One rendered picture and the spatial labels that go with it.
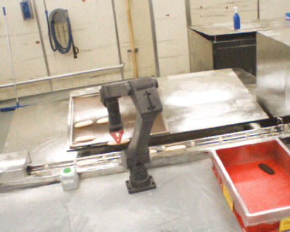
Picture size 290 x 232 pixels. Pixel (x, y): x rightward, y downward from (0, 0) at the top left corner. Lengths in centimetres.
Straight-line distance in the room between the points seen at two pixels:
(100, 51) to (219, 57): 236
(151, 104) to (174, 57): 398
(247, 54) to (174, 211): 236
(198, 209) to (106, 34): 414
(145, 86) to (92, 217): 55
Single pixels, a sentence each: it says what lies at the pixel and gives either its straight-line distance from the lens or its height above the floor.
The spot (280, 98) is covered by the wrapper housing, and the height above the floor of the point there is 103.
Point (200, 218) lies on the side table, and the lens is 130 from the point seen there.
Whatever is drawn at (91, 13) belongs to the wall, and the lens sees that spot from 517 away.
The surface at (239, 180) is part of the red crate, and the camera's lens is 148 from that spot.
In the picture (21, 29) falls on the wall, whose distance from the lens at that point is 532.
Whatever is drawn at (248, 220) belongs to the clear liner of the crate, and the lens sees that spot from 116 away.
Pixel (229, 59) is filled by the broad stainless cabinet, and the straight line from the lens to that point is 340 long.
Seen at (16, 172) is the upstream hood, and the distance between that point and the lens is 163.
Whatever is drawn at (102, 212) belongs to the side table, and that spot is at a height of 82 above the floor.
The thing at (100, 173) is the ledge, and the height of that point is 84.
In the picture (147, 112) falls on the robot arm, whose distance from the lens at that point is 111.
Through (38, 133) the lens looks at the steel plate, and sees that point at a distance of 217.
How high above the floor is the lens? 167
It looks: 26 degrees down
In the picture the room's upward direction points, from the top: 6 degrees counter-clockwise
